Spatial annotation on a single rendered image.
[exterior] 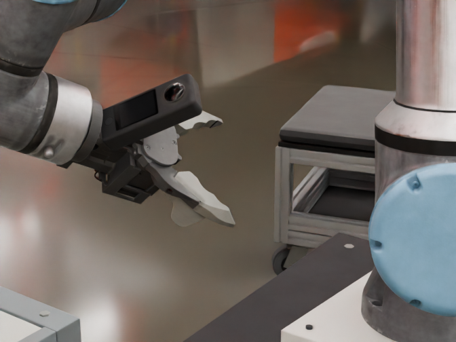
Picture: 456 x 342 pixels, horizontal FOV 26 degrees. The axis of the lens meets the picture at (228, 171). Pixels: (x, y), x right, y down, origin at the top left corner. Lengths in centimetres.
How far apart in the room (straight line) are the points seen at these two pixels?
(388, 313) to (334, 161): 84
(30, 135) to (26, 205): 147
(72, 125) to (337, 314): 38
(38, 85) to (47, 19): 9
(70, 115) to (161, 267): 113
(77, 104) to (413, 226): 38
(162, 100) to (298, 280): 45
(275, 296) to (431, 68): 59
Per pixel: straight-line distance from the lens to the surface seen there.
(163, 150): 110
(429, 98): 88
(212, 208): 111
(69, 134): 104
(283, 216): 199
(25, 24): 97
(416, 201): 86
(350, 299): 121
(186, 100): 105
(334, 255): 150
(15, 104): 102
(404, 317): 110
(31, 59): 99
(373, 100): 213
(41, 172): 271
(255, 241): 225
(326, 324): 114
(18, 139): 104
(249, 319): 132
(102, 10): 109
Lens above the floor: 95
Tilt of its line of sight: 21 degrees down
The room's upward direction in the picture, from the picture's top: straight up
